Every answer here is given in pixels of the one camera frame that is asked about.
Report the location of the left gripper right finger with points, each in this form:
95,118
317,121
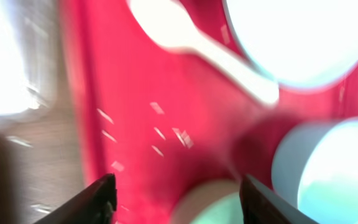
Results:
260,205

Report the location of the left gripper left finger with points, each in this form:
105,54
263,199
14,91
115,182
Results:
95,204

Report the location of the green bowl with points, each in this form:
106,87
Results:
213,202

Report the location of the light blue bowl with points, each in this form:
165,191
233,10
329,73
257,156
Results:
315,169

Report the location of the light blue plate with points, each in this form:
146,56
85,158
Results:
304,44

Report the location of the red serving tray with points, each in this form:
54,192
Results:
164,123

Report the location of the clear plastic bin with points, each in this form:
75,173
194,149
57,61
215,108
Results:
28,58

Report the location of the white plastic spoon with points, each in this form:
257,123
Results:
169,25

